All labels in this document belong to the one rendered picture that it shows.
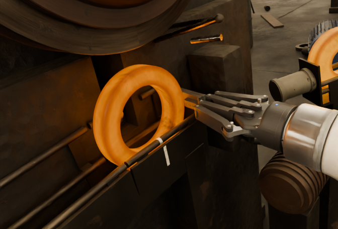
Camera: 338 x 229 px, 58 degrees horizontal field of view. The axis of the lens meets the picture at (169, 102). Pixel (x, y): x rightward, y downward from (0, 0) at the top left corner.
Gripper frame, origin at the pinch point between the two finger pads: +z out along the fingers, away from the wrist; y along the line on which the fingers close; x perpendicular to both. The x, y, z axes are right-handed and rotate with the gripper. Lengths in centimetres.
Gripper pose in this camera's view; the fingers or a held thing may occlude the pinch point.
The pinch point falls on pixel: (189, 98)
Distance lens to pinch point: 60.1
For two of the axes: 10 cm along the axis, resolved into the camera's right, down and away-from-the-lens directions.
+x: -1.2, -8.8, -4.7
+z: -7.3, -2.4, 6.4
